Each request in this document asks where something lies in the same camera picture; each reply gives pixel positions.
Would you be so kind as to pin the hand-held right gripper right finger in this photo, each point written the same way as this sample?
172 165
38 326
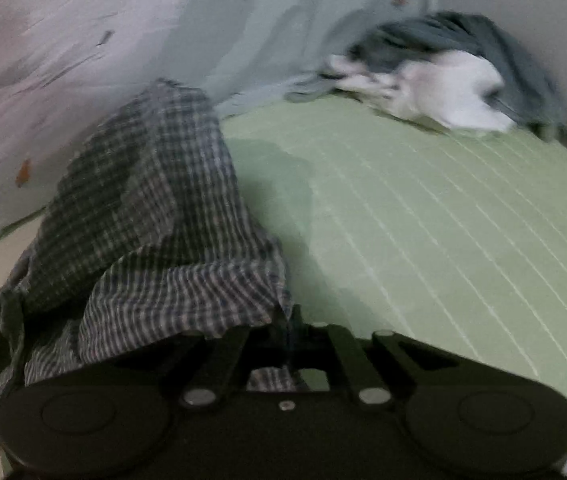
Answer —
351 360

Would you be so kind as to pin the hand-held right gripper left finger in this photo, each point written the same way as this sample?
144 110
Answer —
223 360

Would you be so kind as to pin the blue white plaid shirt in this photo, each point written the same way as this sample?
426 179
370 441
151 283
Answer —
153 220

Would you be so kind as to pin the green striped bed mat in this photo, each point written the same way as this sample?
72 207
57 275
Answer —
413 240

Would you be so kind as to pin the white crumpled cloth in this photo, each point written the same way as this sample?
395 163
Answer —
456 87

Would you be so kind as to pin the pale blue carrot print cloth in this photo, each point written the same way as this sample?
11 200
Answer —
113 35

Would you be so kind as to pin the grey blue crumpled cloth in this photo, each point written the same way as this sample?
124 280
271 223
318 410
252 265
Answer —
513 55

